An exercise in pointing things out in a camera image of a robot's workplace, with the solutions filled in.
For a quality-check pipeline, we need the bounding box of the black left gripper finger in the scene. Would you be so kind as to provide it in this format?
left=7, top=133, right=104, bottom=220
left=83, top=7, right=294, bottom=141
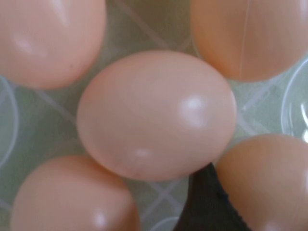
left=174, top=162, right=251, bottom=231

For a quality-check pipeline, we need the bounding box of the tan plastic egg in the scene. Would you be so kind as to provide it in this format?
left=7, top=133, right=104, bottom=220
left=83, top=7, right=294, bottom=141
left=215, top=134, right=308, bottom=231
left=191, top=0, right=308, bottom=82
left=0, top=0, right=107, bottom=90
left=11, top=155, right=141, bottom=231
left=76, top=50, right=238, bottom=181

